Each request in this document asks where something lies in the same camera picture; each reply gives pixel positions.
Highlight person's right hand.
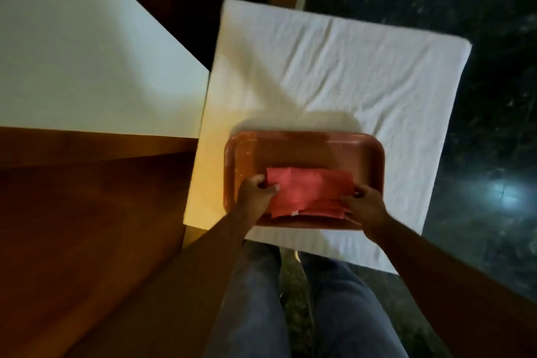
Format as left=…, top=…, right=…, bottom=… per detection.
left=341, top=184, right=392, bottom=244

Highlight person's left hand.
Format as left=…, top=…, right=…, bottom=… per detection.
left=237, top=174, right=281, bottom=224

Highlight red cloth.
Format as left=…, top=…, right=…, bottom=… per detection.
left=266, top=167, right=355, bottom=220

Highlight person's left forearm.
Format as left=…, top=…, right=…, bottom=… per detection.
left=63, top=208, right=260, bottom=358

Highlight person's right forearm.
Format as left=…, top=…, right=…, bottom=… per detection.
left=371, top=217, right=537, bottom=358

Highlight red plastic tray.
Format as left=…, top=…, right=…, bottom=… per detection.
left=223, top=131, right=386, bottom=231

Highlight white towel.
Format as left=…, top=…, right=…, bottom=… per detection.
left=184, top=0, right=472, bottom=275

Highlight person's blue jeans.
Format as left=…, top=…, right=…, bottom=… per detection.
left=204, top=240, right=408, bottom=358

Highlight white mattress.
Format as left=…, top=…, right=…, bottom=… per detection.
left=0, top=0, right=210, bottom=139

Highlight brown wooden bed frame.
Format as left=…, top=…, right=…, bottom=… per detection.
left=0, top=0, right=319, bottom=358

